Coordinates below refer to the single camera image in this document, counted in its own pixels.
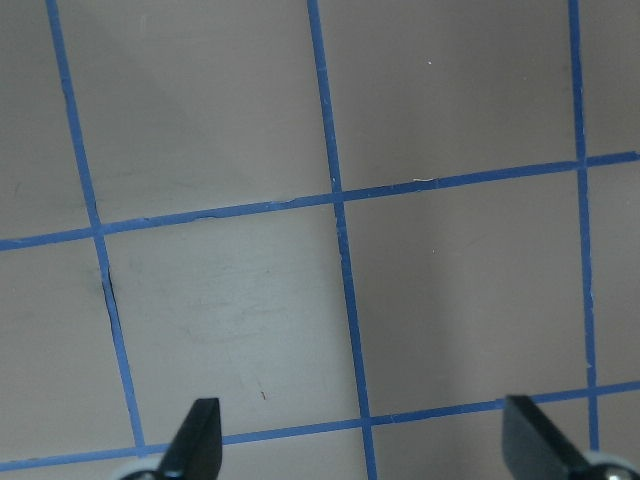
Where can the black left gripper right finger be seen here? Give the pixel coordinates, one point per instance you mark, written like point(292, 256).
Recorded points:
point(533, 447)

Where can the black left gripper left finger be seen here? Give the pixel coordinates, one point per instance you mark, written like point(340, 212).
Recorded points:
point(195, 451)

